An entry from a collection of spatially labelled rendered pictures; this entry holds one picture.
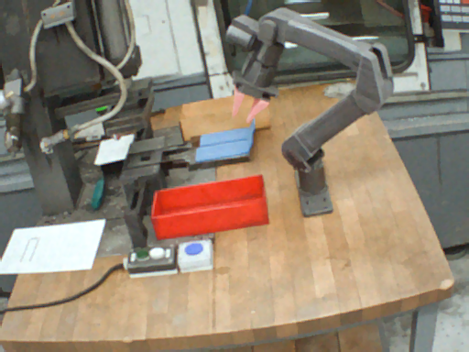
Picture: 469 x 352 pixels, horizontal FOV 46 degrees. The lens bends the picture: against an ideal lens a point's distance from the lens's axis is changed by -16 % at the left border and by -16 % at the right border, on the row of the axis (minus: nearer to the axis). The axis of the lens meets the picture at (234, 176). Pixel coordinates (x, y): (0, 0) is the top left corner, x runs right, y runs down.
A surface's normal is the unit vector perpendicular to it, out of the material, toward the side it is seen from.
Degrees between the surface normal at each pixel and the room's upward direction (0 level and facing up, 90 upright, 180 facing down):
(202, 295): 0
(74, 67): 90
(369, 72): 90
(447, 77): 90
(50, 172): 90
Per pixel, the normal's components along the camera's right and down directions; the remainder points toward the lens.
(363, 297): -0.18, -0.86
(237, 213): 0.01, 0.48
